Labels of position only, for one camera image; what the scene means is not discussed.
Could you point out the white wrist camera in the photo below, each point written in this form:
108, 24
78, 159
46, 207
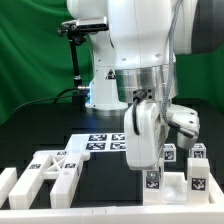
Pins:
188, 125

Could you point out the white frame border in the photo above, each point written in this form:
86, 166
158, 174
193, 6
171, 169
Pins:
211, 213

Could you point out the green backdrop curtain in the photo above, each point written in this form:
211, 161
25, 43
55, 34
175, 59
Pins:
35, 62

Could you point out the white block far left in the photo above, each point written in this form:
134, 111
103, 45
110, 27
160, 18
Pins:
8, 179

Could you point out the white sheet with tags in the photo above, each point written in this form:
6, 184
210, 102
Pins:
98, 142

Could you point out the white chair back part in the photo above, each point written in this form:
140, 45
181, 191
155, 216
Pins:
64, 167

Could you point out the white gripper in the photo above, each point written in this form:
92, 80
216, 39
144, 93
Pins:
143, 150

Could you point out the white chair seat part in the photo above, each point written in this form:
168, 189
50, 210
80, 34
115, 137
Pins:
174, 189

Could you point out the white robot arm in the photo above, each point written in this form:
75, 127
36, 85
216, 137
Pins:
142, 38

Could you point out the black camera stand pole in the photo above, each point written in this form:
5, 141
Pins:
79, 99

